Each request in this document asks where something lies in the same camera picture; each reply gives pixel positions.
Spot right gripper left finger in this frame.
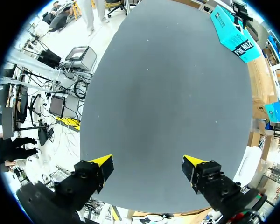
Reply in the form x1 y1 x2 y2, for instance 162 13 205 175
54 154 114 211

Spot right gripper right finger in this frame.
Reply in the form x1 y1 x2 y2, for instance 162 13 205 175
181 154 257 212

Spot person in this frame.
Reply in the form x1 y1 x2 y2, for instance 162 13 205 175
48 1 72 33
0 133 39 173

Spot teal box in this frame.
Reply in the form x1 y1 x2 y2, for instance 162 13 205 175
209 5 261 63

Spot person's legs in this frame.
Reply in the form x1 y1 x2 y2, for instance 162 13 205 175
80 0 110 37

